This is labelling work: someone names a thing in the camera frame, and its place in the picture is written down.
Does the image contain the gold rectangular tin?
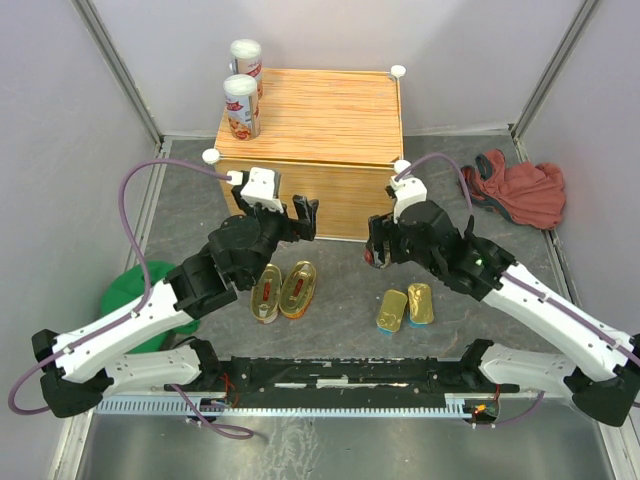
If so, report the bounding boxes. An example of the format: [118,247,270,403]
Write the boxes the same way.
[376,289,408,335]
[408,283,435,328]

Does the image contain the red cloth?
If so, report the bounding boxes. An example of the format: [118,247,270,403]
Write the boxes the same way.
[461,149,566,230]

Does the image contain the gold rectangular tin right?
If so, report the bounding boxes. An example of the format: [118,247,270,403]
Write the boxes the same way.
[408,283,435,328]

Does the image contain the wooden cube cabinet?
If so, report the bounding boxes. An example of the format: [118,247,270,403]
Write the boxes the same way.
[214,68,404,241]

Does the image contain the gold rectangular tin left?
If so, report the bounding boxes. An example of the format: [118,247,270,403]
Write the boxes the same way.
[376,289,408,335]

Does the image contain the tall white-lid can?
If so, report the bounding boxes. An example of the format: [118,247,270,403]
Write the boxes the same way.
[230,39,264,99]
[223,74,261,141]

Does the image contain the red oval tin left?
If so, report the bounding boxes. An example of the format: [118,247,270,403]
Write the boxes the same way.
[250,264,283,324]

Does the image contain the red oval tin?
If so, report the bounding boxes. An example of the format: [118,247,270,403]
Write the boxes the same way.
[279,261,317,319]
[250,264,283,324]

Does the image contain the light blue cable duct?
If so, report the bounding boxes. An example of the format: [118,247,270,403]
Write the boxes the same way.
[95,390,499,420]

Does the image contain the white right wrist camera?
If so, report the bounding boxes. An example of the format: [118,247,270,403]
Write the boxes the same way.
[386,175,427,223]

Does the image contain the green cloth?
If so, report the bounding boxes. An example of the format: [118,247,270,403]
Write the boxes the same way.
[100,261,200,354]

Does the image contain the dark blue round can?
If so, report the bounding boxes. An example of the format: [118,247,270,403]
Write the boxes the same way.
[364,239,389,269]

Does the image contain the red oval tin right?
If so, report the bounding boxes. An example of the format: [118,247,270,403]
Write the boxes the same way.
[279,261,317,319]

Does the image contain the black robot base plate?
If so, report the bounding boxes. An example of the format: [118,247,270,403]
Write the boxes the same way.
[181,357,519,406]

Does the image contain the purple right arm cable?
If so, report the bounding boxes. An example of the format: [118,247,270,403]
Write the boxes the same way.
[394,152,546,430]

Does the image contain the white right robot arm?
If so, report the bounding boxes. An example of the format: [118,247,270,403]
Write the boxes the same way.
[365,200,639,427]

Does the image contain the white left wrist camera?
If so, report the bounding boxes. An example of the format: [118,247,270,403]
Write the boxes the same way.
[226,167,284,213]

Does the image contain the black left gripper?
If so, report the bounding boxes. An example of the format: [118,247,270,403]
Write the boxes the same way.
[232,186,319,288]

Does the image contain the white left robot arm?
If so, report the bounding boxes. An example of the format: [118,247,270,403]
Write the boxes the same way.
[32,195,319,418]

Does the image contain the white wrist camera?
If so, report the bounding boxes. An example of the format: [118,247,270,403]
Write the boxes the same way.
[226,167,284,213]
[386,175,427,223]

